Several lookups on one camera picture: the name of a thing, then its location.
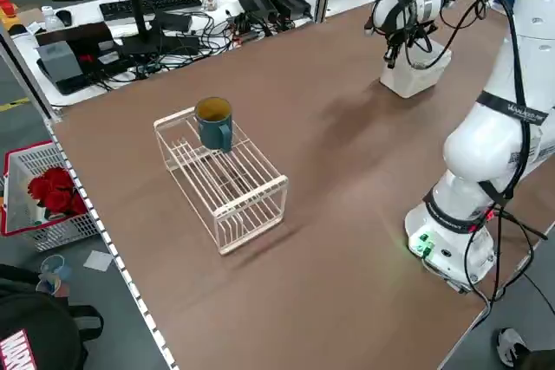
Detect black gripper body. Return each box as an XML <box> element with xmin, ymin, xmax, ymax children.
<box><xmin>388</xmin><ymin>17</ymin><xmax>435</xmax><ymax>49</ymax></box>

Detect white preservation box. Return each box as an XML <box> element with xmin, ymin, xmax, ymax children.
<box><xmin>380</xmin><ymin>38</ymin><xmax>453</xmax><ymax>100</ymax></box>

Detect teal mug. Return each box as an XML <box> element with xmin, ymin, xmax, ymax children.
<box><xmin>193</xmin><ymin>96</ymin><xmax>235</xmax><ymax>154</ymax></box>

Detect black keyboard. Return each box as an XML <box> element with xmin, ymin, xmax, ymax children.
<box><xmin>98</xmin><ymin>0</ymin><xmax>204</xmax><ymax>23</ymax></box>

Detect black flat device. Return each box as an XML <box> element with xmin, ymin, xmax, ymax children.
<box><xmin>34</xmin><ymin>22</ymin><xmax>131</xmax><ymax>96</ymax></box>

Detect person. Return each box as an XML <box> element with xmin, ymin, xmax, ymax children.
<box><xmin>496</xmin><ymin>327</ymin><xmax>555</xmax><ymax>370</ymax></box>

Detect grey cube device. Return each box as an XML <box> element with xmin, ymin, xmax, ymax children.
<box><xmin>36</xmin><ymin>40</ymin><xmax>83</xmax><ymax>85</ymax></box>

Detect clear water bottle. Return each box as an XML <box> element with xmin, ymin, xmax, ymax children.
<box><xmin>41</xmin><ymin>4</ymin><xmax>61</xmax><ymax>32</ymax></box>

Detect white paper square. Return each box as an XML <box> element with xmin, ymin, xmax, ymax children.
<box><xmin>82</xmin><ymin>250</ymin><xmax>115</xmax><ymax>273</ymax></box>

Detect red roses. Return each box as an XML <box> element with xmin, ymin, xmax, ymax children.
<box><xmin>27</xmin><ymin>166</ymin><xmax>89</xmax><ymax>220</ymax></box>

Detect red and white basket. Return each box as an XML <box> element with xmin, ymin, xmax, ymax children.
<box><xmin>0</xmin><ymin>140</ymin><xmax>104</xmax><ymax>253</ymax></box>

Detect clear plastic cup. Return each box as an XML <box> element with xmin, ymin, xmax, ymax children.
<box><xmin>36</xmin><ymin>255</ymin><xmax>74</xmax><ymax>298</ymax></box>

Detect black backpack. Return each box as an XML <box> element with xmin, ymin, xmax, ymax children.
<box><xmin>0</xmin><ymin>263</ymin><xmax>105</xmax><ymax>370</ymax></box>

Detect tangled desk cables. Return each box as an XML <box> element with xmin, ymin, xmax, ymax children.
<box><xmin>93</xmin><ymin>8</ymin><xmax>287</xmax><ymax>85</ymax></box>

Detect black arm base cable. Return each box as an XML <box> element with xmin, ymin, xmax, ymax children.
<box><xmin>466</xmin><ymin>207</ymin><xmax>550</xmax><ymax>307</ymax></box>

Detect white wire rack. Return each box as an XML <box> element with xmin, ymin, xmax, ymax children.
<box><xmin>153</xmin><ymin>106</ymin><xmax>290</xmax><ymax>256</ymax></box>

